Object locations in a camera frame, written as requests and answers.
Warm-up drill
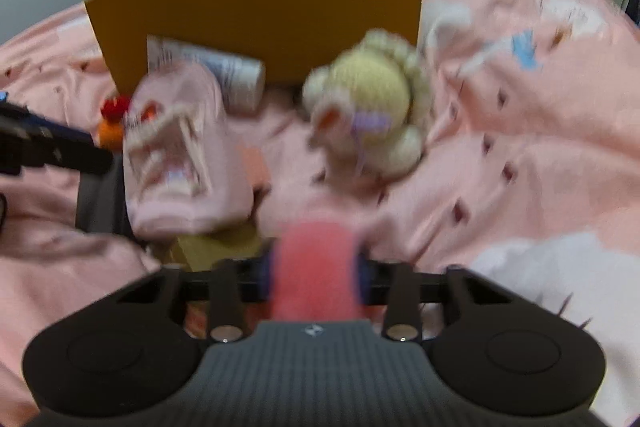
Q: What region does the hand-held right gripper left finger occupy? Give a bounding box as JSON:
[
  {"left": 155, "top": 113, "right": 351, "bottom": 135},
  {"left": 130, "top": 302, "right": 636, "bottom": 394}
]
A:
[{"left": 118, "top": 256, "right": 274, "bottom": 344}]

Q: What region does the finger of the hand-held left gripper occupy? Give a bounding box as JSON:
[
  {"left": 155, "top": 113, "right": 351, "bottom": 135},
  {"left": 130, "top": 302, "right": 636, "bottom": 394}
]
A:
[
  {"left": 0, "top": 93, "right": 96, "bottom": 145},
  {"left": 0, "top": 129, "right": 115, "bottom": 175}
]

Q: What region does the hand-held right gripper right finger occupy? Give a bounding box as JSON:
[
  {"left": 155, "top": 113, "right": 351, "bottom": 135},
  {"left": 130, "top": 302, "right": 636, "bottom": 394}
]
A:
[{"left": 357, "top": 257, "right": 523, "bottom": 343}]

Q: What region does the orange carrot toy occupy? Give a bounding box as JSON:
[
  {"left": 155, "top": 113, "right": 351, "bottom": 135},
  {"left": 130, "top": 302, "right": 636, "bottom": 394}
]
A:
[{"left": 96, "top": 94, "right": 132, "bottom": 152}]

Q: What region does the pink soft block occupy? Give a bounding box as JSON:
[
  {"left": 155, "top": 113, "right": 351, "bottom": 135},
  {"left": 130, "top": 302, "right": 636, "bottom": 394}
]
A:
[{"left": 270, "top": 219, "right": 363, "bottom": 323}]

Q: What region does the tan box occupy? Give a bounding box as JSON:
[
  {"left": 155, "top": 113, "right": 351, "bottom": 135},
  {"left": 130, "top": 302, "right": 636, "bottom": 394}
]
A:
[{"left": 167, "top": 224, "right": 266, "bottom": 273}]

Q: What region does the white cream tube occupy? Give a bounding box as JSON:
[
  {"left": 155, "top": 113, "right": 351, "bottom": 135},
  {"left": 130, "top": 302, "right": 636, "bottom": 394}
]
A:
[{"left": 146, "top": 36, "right": 266, "bottom": 114}]

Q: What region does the cream crochet doll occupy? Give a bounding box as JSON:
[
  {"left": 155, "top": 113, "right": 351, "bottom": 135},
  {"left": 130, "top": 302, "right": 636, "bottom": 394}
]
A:
[{"left": 301, "top": 29, "right": 433, "bottom": 180}]

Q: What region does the pink printed blanket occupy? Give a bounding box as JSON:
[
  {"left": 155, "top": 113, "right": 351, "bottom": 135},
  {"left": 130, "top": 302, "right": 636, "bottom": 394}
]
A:
[{"left": 0, "top": 0, "right": 640, "bottom": 427}]

